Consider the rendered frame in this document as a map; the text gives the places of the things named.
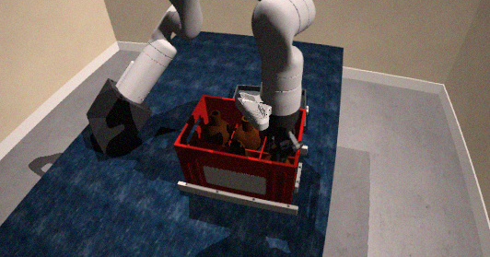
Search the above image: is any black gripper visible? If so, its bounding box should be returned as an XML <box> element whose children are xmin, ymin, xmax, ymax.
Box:
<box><xmin>262</xmin><ymin>107</ymin><xmax>303</xmax><ymax>162</ymax></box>

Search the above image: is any red crate with dividers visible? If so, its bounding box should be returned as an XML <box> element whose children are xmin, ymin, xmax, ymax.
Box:
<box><xmin>181</xmin><ymin>97</ymin><xmax>300</xmax><ymax>204</ymax></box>

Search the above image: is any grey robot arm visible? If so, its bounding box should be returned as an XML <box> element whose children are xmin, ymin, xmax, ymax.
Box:
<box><xmin>116</xmin><ymin>0</ymin><xmax>315</xmax><ymax>131</ymax></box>

